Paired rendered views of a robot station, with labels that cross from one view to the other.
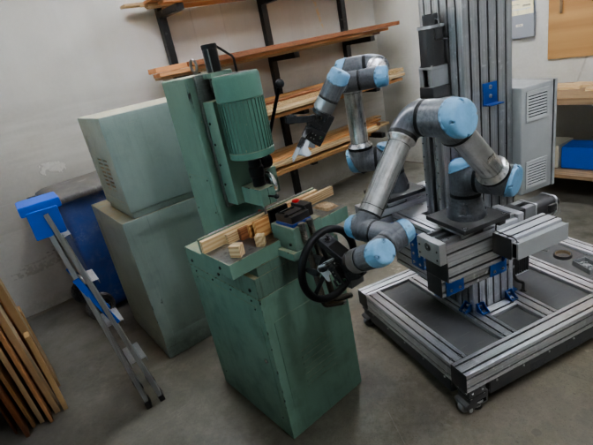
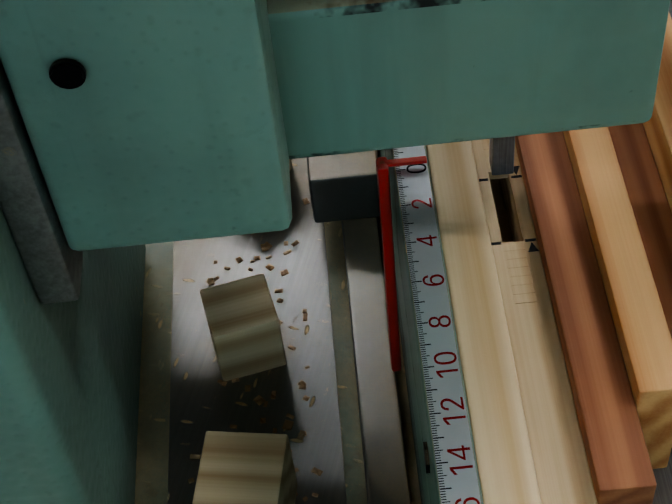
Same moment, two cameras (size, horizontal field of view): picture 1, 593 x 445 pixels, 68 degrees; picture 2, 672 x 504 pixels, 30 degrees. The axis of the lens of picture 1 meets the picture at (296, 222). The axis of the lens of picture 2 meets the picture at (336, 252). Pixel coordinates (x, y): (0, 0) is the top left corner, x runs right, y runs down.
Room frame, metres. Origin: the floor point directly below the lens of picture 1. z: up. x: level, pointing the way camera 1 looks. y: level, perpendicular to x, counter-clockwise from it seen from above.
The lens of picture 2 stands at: (1.54, 0.45, 1.33)
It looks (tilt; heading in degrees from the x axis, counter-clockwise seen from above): 49 degrees down; 308
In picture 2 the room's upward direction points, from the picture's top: 7 degrees counter-clockwise
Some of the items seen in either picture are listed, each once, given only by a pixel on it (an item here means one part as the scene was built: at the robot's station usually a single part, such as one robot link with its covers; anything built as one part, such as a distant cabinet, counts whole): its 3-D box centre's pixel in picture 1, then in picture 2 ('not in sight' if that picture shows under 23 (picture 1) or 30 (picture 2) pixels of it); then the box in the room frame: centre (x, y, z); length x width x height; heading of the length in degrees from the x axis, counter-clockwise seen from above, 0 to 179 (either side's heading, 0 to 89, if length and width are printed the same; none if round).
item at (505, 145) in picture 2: not in sight; (502, 124); (1.70, 0.11, 0.97); 0.01 x 0.01 x 0.05; 36
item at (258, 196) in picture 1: (259, 195); (452, 23); (1.72, 0.12, 1.03); 0.14 x 0.07 x 0.09; 36
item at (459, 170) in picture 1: (466, 174); not in sight; (1.59, -0.67, 0.98); 0.13 x 0.12 x 0.14; 35
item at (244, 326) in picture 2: not in sight; (243, 327); (1.82, 0.16, 0.82); 0.03 x 0.03 x 0.04; 48
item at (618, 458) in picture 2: (263, 223); (561, 268); (1.66, 0.13, 0.92); 0.23 x 0.02 x 0.05; 126
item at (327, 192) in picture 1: (283, 213); (472, 82); (1.75, 0.04, 0.92); 0.58 x 0.02 x 0.04; 126
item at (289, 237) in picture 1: (297, 230); not in sight; (1.54, 0.00, 0.92); 0.15 x 0.13 x 0.09; 126
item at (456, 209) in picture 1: (466, 202); not in sight; (1.59, -0.67, 0.87); 0.15 x 0.15 x 0.10
